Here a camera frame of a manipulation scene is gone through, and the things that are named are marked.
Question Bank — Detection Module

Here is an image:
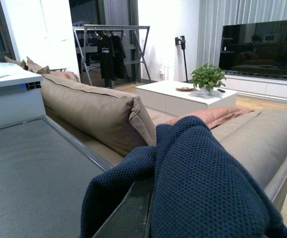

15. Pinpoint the large flat television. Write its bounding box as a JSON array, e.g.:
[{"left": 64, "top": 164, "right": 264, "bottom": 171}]
[{"left": 219, "top": 20, "right": 287, "bottom": 78}]

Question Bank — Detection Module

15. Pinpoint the small plate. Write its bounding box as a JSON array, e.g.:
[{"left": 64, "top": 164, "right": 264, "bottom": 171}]
[{"left": 175, "top": 87, "right": 195, "bottom": 92}]

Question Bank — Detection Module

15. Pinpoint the orange cushion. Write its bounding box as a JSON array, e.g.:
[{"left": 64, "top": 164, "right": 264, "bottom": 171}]
[{"left": 165, "top": 107, "right": 253, "bottom": 129}]

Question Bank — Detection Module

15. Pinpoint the dark blue knitted garment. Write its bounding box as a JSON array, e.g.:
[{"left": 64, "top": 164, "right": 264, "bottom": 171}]
[{"left": 80, "top": 116, "right": 287, "bottom": 238}]

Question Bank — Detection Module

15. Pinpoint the white desk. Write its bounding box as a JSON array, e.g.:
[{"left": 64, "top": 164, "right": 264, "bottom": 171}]
[{"left": 0, "top": 62, "right": 46, "bottom": 127}]

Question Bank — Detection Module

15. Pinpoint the beige leather sofa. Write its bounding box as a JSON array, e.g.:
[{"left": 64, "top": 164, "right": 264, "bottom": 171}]
[{"left": 17, "top": 59, "right": 287, "bottom": 210}]

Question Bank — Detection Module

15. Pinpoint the white coffee table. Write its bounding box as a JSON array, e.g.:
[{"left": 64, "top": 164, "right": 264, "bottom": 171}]
[{"left": 135, "top": 80, "right": 237, "bottom": 116}]

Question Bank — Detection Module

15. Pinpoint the black hanging garment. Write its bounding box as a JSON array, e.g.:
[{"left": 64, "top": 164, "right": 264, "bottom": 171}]
[{"left": 98, "top": 35, "right": 115, "bottom": 80}]

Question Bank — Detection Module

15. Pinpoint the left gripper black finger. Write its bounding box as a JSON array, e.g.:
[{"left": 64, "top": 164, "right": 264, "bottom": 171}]
[{"left": 94, "top": 178, "right": 155, "bottom": 238}]

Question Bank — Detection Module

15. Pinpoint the white tv cabinet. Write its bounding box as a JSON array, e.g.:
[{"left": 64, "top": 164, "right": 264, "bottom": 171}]
[{"left": 225, "top": 74, "right": 287, "bottom": 104}]

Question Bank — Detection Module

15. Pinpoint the green potted plant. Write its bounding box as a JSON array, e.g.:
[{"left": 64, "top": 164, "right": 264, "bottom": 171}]
[{"left": 191, "top": 63, "right": 226, "bottom": 95}]

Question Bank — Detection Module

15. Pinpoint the metal clothes rack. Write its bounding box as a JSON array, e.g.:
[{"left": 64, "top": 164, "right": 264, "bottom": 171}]
[{"left": 73, "top": 24, "right": 151, "bottom": 88}]

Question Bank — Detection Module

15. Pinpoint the stick vacuum cleaner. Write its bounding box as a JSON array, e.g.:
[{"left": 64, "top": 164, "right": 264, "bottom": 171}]
[{"left": 175, "top": 36, "right": 188, "bottom": 83}]

